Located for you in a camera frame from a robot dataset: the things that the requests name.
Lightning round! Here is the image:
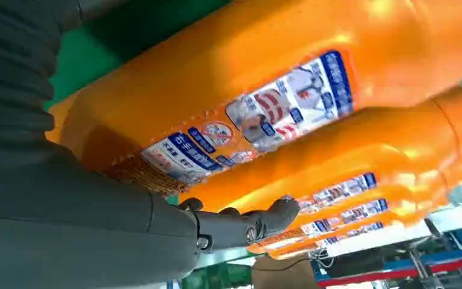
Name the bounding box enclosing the brown cardboard box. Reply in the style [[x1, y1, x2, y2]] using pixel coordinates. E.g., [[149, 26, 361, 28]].
[[251, 255, 320, 289]]

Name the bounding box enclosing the red metal bar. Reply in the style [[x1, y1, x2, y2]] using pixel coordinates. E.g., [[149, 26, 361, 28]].
[[318, 255, 462, 288]]

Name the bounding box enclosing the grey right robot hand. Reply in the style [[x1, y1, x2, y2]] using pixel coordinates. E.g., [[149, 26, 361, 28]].
[[0, 139, 300, 289]]

